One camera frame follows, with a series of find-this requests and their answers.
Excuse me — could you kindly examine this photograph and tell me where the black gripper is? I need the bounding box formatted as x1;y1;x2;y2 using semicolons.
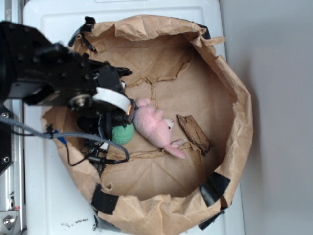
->
69;61;137;137

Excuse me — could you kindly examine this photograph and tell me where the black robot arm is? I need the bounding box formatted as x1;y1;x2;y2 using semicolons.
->
0;21;135;136

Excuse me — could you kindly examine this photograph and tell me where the green textured ball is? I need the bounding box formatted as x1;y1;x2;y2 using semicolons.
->
112;124;134;145

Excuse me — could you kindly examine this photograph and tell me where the pink plush bunny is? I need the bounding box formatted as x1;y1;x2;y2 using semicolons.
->
133;98;186;159

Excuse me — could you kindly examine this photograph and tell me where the brown wood piece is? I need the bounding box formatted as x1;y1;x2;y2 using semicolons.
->
176;114;214;157

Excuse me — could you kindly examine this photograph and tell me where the brown paper bag bin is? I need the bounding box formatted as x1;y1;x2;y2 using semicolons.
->
54;15;253;235

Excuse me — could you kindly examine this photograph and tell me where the white plastic tray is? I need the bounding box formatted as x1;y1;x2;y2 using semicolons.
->
21;0;246;235

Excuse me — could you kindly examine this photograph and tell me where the thin black cable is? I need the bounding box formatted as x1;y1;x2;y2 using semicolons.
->
46;123;108;167

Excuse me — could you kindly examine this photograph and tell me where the grey braided cable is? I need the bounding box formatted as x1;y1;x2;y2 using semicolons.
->
0;115;130;165

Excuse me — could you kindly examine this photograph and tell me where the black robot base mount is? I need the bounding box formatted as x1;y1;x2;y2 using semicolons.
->
0;122;14;175

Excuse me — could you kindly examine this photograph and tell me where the aluminium frame rail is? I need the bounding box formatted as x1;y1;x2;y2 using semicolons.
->
0;0;28;235

